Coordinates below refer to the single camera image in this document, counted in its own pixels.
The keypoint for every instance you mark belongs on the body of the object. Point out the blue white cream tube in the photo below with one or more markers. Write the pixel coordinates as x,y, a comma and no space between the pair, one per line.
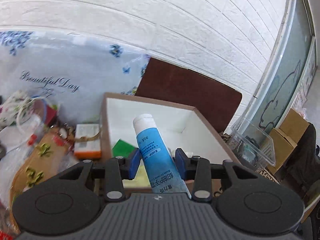
160,167

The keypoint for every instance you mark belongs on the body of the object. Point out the tan cardboard storage box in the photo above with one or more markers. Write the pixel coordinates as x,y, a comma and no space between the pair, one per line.
180,126

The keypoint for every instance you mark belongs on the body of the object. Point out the cardboard boxes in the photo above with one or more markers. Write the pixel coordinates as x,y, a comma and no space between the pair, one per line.
286,137

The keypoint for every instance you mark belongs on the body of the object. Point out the orange white booklet box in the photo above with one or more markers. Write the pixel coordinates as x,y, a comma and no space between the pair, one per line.
87,142

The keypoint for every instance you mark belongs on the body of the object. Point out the floral plastic bag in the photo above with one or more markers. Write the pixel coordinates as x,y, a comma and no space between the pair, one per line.
71,71

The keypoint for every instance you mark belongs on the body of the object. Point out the clear plastic container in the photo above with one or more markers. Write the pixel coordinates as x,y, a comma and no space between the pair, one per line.
252,146

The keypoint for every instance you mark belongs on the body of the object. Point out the brown insole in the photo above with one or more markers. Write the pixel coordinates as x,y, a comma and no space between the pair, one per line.
43,162

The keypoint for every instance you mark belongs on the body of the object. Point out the green packet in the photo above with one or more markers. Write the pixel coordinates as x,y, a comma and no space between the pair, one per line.
122,149

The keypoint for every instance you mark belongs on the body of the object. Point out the yellow packet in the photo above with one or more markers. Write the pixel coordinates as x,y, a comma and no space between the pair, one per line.
140,181

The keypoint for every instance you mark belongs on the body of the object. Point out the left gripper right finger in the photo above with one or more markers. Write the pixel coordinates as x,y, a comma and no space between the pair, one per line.
201,171

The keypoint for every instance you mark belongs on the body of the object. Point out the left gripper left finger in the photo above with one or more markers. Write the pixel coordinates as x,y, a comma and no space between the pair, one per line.
113,172

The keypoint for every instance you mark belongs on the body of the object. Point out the dark brown wooden board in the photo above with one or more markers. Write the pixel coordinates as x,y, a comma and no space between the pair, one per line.
216,101

